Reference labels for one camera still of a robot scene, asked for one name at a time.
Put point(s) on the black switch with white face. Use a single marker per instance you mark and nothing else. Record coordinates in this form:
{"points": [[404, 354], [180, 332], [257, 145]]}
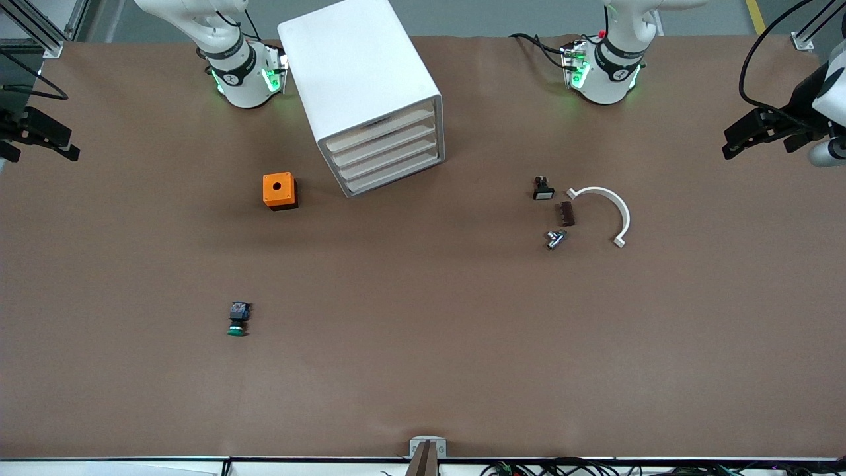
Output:
{"points": [[542, 190]]}

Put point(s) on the aluminium frame profile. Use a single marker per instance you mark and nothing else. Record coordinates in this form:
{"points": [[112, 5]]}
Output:
{"points": [[53, 47], [802, 41]]}

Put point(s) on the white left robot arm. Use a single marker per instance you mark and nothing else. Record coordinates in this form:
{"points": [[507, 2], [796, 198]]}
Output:
{"points": [[608, 76]]}

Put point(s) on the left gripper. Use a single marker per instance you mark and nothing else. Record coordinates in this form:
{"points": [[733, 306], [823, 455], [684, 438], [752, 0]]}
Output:
{"points": [[800, 102]]}

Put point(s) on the orange box with round hole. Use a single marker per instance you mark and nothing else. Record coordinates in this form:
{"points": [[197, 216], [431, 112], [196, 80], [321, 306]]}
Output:
{"points": [[280, 192]]}

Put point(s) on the white curved bracket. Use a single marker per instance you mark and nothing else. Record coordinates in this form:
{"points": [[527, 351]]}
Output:
{"points": [[625, 215]]}

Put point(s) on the green push button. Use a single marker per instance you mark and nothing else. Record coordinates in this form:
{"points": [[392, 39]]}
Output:
{"points": [[238, 317]]}

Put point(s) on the white table edge rail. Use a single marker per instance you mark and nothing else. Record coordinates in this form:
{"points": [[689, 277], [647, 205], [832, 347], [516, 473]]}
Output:
{"points": [[132, 468]]}

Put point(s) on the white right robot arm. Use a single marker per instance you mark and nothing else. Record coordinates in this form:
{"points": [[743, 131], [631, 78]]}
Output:
{"points": [[241, 79]]}

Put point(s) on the chrome tee pipe fitting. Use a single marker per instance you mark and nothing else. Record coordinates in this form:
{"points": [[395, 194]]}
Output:
{"points": [[555, 238]]}

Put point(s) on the grey metal bracket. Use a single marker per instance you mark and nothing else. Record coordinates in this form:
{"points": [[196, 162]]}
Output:
{"points": [[414, 444]]}

